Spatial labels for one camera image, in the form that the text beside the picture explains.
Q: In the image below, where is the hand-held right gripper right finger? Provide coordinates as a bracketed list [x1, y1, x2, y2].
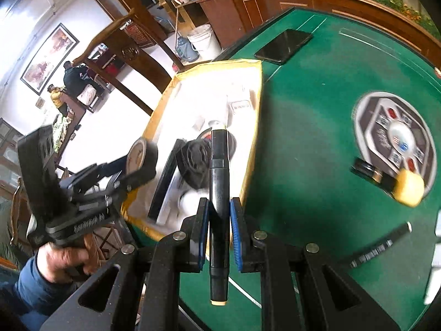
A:
[230, 196, 402, 331]

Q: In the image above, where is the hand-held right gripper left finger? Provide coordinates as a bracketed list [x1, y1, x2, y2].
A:
[39, 196, 211, 331]

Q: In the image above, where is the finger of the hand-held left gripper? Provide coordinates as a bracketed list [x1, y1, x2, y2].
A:
[100, 169, 158, 211]
[69, 154, 140, 194]

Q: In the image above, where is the black marker pen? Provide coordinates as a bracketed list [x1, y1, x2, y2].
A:
[349, 222, 413, 270]
[208, 128, 230, 306]

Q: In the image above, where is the black tape roll white core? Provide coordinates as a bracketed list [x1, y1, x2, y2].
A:
[125, 137, 159, 184]

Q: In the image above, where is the white pill bottle red label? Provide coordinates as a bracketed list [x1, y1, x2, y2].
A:
[178, 189, 202, 213]

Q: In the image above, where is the black plastic tape dispenser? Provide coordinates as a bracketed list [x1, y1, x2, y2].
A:
[175, 139, 213, 191]

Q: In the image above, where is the black tape roll red core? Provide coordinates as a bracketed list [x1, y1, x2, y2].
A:
[196, 127, 239, 158]

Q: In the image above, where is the white foam box yellow tape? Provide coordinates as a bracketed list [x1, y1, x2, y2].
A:
[120, 58, 264, 260]

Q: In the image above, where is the yellow masking tape roll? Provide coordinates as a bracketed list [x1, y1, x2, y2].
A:
[394, 169, 426, 208]

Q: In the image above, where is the person's left forearm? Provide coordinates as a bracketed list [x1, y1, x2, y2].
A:
[13, 248, 71, 319]

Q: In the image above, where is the person's left hand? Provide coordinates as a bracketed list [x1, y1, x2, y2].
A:
[35, 243, 94, 284]

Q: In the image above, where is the black flat bar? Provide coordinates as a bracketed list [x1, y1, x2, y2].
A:
[147, 138, 187, 220]

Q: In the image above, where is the wooden chair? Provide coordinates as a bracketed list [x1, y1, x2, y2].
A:
[73, 8, 185, 117]

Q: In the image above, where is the blue kettle jug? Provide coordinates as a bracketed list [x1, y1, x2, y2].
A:
[175, 37, 200, 64]

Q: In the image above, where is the black gold lipstick tube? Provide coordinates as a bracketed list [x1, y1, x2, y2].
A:
[350, 158, 384, 184]

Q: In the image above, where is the white plastic bucket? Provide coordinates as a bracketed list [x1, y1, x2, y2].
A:
[187, 24, 222, 62]

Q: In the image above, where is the grey round table console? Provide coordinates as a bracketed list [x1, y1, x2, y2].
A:
[352, 91, 434, 199]

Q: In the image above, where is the black smartphone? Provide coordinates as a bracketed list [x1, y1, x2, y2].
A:
[254, 29, 314, 66]

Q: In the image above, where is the framed wall picture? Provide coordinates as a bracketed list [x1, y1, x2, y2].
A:
[20, 23, 80, 96]

